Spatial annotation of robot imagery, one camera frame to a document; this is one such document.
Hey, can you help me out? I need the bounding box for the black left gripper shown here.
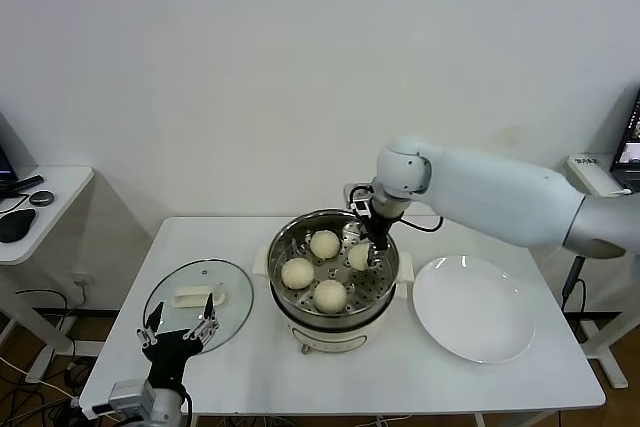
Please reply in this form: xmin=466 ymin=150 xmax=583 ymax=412
xmin=136 ymin=294 xmax=222 ymax=391

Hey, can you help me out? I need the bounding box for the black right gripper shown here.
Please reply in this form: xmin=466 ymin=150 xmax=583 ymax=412
xmin=363 ymin=211 xmax=394 ymax=269

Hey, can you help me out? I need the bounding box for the white steamed baozi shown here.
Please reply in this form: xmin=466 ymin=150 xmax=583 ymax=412
xmin=309 ymin=230 xmax=343 ymax=262
xmin=280 ymin=257 xmax=316 ymax=291
xmin=347 ymin=243 xmax=374 ymax=271
xmin=313 ymin=279 xmax=348 ymax=313

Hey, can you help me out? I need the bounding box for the glass lid with cream handle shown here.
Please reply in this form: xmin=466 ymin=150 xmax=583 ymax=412
xmin=143 ymin=259 xmax=255 ymax=353

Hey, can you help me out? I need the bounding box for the perforated steel steamer basket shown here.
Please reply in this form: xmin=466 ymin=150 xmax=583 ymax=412
xmin=267 ymin=210 xmax=401 ymax=326

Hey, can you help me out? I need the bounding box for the steel steamer pot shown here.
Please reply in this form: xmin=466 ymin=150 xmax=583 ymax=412
xmin=252 ymin=251 xmax=416 ymax=356

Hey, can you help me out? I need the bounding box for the round white plate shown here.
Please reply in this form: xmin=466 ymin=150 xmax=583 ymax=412
xmin=412 ymin=255 xmax=536 ymax=364

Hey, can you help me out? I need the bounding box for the white side desk with mouse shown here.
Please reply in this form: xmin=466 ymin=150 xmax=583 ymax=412
xmin=0 ymin=165 xmax=95 ymax=383

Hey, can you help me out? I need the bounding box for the black computer mouse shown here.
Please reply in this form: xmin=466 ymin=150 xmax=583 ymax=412
xmin=0 ymin=209 xmax=38 ymax=244

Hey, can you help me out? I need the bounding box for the black remote stick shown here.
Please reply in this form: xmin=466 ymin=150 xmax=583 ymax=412
xmin=9 ymin=175 xmax=45 ymax=196

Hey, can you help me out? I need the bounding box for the white side desk with laptop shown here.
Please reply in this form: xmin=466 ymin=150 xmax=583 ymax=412
xmin=567 ymin=154 xmax=640 ymax=391

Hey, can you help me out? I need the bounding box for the open black laptop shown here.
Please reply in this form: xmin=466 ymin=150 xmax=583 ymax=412
xmin=610 ymin=86 xmax=640 ymax=198

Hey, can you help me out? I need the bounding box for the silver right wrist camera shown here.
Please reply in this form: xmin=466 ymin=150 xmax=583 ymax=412
xmin=343 ymin=182 xmax=374 ymax=216

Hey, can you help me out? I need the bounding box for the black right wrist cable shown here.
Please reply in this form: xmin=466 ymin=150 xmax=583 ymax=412
xmin=397 ymin=214 xmax=445 ymax=233

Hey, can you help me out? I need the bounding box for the black looping floor cable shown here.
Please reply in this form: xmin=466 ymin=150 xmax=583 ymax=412
xmin=14 ymin=289 xmax=76 ymax=363

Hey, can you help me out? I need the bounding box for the black cable with adapter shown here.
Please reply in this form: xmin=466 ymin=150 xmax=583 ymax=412
xmin=560 ymin=254 xmax=586 ymax=343

